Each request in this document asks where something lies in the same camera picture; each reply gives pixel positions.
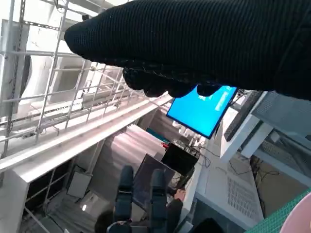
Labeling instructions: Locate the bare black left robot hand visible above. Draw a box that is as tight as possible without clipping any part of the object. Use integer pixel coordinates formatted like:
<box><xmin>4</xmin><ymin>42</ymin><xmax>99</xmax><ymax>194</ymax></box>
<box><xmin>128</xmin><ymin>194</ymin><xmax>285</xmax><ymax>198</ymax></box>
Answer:
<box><xmin>106</xmin><ymin>165</ymin><xmax>171</xmax><ymax>233</ymax></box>

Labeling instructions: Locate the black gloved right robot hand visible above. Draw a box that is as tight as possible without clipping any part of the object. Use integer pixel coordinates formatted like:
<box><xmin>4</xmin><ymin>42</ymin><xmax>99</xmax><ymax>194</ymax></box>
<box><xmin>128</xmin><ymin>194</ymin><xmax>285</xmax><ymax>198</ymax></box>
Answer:
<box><xmin>64</xmin><ymin>0</ymin><xmax>311</xmax><ymax>100</ymax></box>

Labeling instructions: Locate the pink bowl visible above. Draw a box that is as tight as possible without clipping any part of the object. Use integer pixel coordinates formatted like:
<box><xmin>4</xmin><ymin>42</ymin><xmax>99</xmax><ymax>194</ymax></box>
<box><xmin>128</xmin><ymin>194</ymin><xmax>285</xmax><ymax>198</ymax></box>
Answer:
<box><xmin>283</xmin><ymin>194</ymin><xmax>311</xmax><ymax>233</ymax></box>

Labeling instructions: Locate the dark screen computer monitor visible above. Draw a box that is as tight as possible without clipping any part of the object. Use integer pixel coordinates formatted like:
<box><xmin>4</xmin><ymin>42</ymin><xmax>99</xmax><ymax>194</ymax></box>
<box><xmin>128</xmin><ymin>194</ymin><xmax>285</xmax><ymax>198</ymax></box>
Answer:
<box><xmin>132</xmin><ymin>153</ymin><xmax>175</xmax><ymax>212</ymax></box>

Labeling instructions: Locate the white square panel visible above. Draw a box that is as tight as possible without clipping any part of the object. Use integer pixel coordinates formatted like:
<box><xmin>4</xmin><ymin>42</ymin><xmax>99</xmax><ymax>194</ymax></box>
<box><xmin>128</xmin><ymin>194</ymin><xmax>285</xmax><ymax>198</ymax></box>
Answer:
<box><xmin>67</xmin><ymin>171</ymin><xmax>92</xmax><ymax>199</ymax></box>

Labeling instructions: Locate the person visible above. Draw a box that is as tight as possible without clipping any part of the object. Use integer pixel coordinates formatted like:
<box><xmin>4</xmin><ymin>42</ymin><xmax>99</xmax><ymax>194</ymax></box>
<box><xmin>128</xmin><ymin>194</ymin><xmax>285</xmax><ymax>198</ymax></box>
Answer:
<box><xmin>94</xmin><ymin>189</ymin><xmax>224</xmax><ymax>233</ymax></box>

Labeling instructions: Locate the black computer monitor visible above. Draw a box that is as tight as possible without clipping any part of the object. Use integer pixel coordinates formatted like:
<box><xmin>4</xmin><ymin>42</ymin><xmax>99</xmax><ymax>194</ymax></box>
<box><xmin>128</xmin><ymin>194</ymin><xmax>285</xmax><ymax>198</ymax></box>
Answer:
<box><xmin>161</xmin><ymin>143</ymin><xmax>200</xmax><ymax>175</ymax></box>

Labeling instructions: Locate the bright blue screen monitor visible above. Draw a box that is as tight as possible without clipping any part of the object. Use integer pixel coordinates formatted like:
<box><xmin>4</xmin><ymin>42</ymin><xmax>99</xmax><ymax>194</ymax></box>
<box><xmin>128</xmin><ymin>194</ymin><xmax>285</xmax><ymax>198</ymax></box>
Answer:
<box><xmin>166</xmin><ymin>84</ymin><xmax>238</xmax><ymax>139</ymax></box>

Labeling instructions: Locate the white perforated metal cabinet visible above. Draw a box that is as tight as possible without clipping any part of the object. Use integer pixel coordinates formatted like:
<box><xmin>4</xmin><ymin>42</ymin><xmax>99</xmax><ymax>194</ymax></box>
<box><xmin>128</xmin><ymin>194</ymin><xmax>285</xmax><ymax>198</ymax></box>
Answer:
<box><xmin>194</xmin><ymin>157</ymin><xmax>264</xmax><ymax>229</ymax></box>
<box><xmin>251</xmin><ymin>91</ymin><xmax>311</xmax><ymax>175</ymax></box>

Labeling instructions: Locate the white desk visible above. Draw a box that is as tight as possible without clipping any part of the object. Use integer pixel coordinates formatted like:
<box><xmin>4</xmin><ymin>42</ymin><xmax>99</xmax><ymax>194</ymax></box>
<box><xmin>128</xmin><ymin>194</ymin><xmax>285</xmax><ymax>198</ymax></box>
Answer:
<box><xmin>184</xmin><ymin>89</ymin><xmax>270</xmax><ymax>209</ymax></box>

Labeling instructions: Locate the green cutting mat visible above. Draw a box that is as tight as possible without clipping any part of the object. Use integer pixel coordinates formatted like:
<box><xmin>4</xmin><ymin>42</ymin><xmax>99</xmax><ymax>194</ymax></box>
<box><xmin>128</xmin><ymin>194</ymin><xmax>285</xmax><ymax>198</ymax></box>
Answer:
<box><xmin>250</xmin><ymin>186</ymin><xmax>311</xmax><ymax>233</ymax></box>

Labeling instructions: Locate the white metal ceiling frame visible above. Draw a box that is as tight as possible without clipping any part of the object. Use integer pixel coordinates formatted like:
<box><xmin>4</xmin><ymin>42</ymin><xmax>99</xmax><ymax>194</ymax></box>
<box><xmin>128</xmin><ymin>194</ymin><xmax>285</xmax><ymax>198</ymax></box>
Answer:
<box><xmin>0</xmin><ymin>0</ymin><xmax>171</xmax><ymax>158</ymax></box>

